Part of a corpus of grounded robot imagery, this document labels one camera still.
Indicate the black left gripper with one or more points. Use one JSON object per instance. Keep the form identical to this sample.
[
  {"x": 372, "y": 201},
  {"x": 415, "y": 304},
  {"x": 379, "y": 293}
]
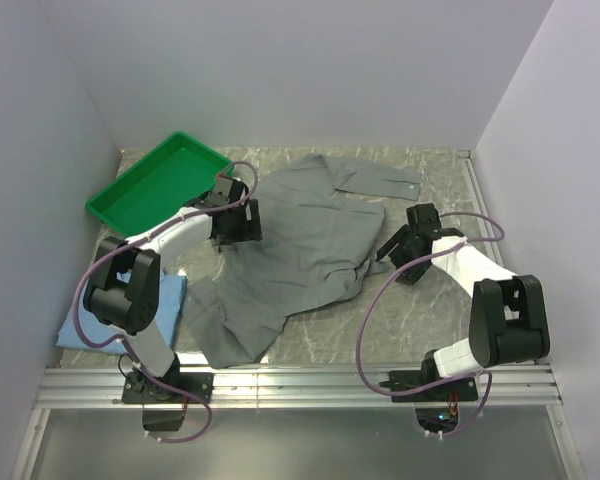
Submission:
[{"x": 250, "y": 229}]

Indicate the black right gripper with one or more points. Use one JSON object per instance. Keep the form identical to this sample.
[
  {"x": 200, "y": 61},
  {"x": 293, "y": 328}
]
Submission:
[{"x": 403, "y": 236}]

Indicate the grey long sleeve shirt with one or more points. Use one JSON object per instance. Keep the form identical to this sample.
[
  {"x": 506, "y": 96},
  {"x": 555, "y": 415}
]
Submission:
[{"x": 320, "y": 219}]

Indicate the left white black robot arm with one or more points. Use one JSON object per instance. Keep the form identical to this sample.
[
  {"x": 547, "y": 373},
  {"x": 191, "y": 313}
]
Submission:
[{"x": 122, "y": 287}]

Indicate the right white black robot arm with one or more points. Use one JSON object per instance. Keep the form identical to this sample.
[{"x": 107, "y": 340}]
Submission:
[{"x": 508, "y": 321}]

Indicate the green plastic tray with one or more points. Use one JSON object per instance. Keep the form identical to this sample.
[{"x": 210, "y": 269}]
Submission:
[{"x": 154, "y": 188}]

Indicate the folded light blue shirt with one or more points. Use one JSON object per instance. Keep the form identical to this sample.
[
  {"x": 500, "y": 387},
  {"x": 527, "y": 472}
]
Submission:
[{"x": 171, "y": 295}]

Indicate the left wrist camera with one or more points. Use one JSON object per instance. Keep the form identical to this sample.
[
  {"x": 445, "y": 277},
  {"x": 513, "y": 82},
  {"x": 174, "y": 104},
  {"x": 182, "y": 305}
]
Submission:
[{"x": 225, "y": 191}]

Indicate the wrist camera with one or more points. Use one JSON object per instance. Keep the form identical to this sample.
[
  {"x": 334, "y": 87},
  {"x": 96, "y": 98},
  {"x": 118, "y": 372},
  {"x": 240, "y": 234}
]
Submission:
[
  {"x": 423, "y": 218},
  {"x": 225, "y": 191}
]

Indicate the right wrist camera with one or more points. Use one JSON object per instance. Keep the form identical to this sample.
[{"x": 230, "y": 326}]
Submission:
[{"x": 423, "y": 218}]

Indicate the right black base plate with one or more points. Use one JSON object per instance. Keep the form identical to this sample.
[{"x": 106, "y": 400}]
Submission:
[{"x": 463, "y": 390}]

